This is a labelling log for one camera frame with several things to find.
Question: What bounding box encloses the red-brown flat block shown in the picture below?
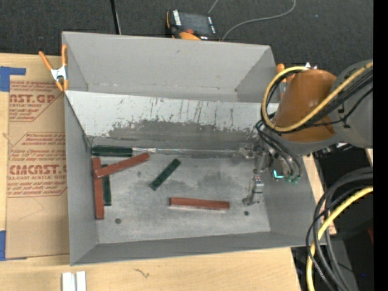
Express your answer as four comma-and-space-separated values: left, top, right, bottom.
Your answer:
95, 152, 151, 178
168, 196, 230, 213
92, 157, 105, 221

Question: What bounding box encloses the dark green flat block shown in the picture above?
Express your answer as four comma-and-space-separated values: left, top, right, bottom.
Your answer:
149, 158, 182, 192
91, 145, 133, 158
101, 164, 113, 207

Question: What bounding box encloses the grey metal bin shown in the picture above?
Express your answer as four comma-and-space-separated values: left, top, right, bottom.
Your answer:
61, 31, 327, 266

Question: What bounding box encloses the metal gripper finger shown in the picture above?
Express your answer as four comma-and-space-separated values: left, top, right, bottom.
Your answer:
241, 175, 266, 207
238, 146, 263, 161

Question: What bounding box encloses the brown cardboard board, red print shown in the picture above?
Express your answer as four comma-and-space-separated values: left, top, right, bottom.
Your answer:
0, 52, 71, 261

